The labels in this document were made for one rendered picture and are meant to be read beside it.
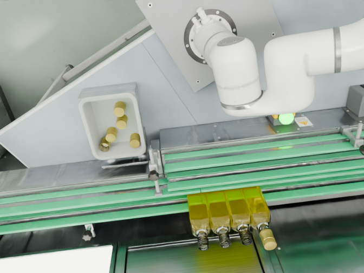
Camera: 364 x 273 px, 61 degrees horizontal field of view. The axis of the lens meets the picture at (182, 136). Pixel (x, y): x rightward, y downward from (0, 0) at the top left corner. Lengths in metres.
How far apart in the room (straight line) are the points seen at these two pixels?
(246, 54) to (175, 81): 0.40
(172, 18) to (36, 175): 0.70
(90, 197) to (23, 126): 0.34
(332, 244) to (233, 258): 0.33
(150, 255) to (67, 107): 0.54
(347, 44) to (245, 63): 0.18
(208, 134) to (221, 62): 0.41
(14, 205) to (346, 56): 1.01
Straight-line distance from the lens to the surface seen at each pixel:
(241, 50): 0.65
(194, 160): 0.94
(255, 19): 0.97
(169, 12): 0.92
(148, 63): 0.99
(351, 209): 1.28
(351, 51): 0.64
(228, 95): 0.68
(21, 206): 1.12
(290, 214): 1.20
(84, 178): 1.10
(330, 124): 1.10
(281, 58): 0.64
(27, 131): 1.18
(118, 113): 0.99
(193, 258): 1.03
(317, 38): 0.65
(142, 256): 1.06
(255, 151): 0.98
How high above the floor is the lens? 1.69
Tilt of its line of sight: 58 degrees down
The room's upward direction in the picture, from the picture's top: 173 degrees clockwise
